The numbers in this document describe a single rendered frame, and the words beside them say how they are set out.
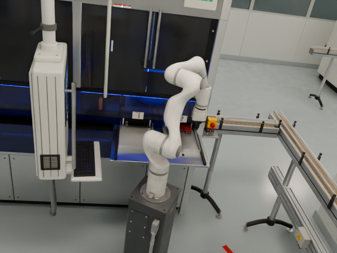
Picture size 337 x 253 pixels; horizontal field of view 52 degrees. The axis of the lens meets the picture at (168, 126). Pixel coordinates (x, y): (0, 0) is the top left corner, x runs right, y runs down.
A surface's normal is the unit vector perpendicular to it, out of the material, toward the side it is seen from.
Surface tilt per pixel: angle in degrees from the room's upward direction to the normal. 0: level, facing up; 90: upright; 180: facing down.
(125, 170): 90
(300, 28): 90
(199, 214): 0
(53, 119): 90
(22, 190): 90
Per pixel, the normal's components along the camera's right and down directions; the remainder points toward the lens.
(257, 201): 0.14, -0.85
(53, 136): 0.21, 0.52
